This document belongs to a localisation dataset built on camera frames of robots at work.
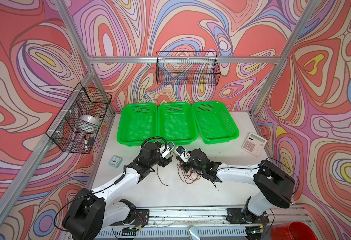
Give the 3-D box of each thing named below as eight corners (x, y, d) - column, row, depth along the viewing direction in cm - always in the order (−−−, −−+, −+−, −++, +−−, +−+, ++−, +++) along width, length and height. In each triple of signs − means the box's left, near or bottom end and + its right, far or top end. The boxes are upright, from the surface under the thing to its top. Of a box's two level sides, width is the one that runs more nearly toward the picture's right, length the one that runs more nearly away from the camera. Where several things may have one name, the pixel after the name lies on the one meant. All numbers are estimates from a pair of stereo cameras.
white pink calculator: (241, 148, 100) (242, 146, 98) (248, 133, 108) (249, 131, 106) (259, 157, 95) (261, 156, 94) (265, 141, 103) (267, 139, 101)
